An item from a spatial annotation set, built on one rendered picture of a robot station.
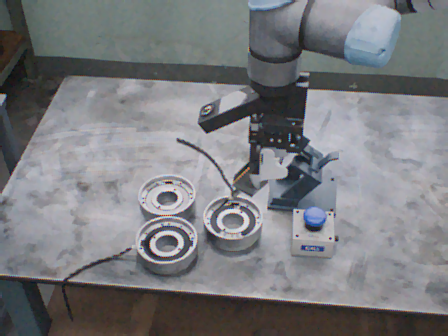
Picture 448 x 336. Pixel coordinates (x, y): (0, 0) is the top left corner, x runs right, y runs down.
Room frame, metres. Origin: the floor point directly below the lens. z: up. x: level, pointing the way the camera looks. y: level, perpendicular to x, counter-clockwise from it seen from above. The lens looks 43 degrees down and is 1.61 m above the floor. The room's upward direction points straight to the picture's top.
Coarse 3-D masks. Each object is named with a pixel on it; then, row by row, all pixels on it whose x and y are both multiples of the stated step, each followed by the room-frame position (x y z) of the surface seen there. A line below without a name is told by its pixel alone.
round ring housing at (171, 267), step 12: (168, 216) 0.71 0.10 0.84; (144, 228) 0.68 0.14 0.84; (192, 228) 0.68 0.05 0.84; (156, 240) 0.66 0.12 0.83; (168, 240) 0.68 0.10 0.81; (180, 240) 0.66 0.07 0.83; (144, 252) 0.64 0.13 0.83; (156, 252) 0.64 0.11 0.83; (168, 252) 0.64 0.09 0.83; (192, 252) 0.63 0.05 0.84; (144, 264) 0.62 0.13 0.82; (156, 264) 0.61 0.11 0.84; (168, 264) 0.60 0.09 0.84; (180, 264) 0.61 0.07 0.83
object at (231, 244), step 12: (216, 204) 0.75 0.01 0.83; (240, 204) 0.75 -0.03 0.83; (252, 204) 0.74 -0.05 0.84; (204, 216) 0.71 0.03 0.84; (228, 216) 0.73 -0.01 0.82; (240, 216) 0.72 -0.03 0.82; (204, 228) 0.69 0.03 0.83; (240, 228) 0.69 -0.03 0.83; (216, 240) 0.66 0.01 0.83; (228, 240) 0.66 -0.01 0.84; (240, 240) 0.66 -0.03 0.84; (252, 240) 0.67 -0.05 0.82
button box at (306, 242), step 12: (300, 216) 0.70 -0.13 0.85; (300, 228) 0.67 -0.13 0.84; (312, 228) 0.67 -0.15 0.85; (324, 228) 0.67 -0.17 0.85; (300, 240) 0.65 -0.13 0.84; (312, 240) 0.65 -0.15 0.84; (324, 240) 0.65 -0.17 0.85; (336, 240) 0.67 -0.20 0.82; (300, 252) 0.65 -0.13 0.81; (312, 252) 0.65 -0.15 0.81; (324, 252) 0.65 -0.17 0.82
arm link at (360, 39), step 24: (312, 0) 0.68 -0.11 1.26; (336, 0) 0.68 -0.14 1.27; (360, 0) 0.68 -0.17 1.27; (384, 0) 0.70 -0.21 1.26; (312, 24) 0.66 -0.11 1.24; (336, 24) 0.64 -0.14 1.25; (360, 24) 0.63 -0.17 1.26; (384, 24) 0.63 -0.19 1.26; (312, 48) 0.65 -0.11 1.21; (336, 48) 0.64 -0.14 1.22; (360, 48) 0.62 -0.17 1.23; (384, 48) 0.62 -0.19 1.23
